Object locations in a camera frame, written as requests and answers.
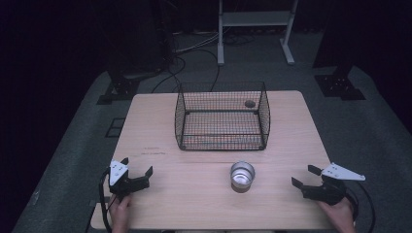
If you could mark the shiny metal cup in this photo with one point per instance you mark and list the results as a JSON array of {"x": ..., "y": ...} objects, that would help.
[{"x": 242, "y": 176}]

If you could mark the small dark round object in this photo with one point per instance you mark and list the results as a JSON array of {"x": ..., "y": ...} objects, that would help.
[{"x": 249, "y": 104}]

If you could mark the white metal table frame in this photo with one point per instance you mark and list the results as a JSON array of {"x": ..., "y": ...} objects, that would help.
[{"x": 256, "y": 18}]

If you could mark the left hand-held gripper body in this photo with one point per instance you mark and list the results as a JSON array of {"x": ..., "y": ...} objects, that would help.
[{"x": 121, "y": 184}]

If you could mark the person's left hand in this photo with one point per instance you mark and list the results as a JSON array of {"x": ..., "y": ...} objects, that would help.
[{"x": 120, "y": 211}]

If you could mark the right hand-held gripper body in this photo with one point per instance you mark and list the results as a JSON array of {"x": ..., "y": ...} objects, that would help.
[{"x": 327, "y": 191}]

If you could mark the black stand base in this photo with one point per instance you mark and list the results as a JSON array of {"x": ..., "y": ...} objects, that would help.
[
  {"x": 120, "y": 90},
  {"x": 339, "y": 86}
]

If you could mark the person's right hand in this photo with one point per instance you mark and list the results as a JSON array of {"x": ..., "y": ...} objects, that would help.
[{"x": 338, "y": 216}]

